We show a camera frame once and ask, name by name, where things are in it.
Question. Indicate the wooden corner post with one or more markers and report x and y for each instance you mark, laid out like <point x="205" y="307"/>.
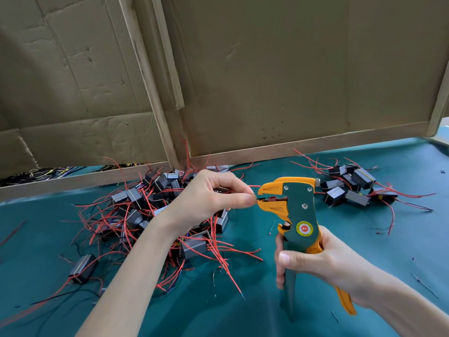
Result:
<point x="439" y="108"/>

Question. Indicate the person's right forearm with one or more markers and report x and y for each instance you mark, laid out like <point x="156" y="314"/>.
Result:
<point x="414" y="309"/>

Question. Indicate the creased brown cardboard panel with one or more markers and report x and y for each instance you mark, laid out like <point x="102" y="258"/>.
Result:
<point x="63" y="73"/>

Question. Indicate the person's right hand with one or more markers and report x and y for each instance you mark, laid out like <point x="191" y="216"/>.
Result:
<point x="337" y="266"/>

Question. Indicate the short wooden bottom rail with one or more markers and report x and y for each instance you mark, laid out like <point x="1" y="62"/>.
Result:
<point x="70" y="184"/>

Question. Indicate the flat grey board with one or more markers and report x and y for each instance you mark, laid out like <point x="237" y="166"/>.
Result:
<point x="440" y="133"/>

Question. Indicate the thin wooden strip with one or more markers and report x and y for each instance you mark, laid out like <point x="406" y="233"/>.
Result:
<point x="168" y="59"/>

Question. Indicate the person's left forearm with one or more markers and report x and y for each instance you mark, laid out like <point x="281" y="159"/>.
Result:
<point x="126" y="287"/>

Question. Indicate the long wooden bottom rail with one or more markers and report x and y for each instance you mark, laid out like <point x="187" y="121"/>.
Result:
<point x="309" y="144"/>

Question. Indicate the smooth brown cardboard panel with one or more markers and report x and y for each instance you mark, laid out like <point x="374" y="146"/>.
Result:
<point x="309" y="66"/>

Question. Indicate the person's left hand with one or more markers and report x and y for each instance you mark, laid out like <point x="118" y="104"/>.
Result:
<point x="200" y="203"/>

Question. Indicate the wide wooden post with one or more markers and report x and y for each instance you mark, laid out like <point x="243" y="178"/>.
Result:
<point x="147" y="80"/>

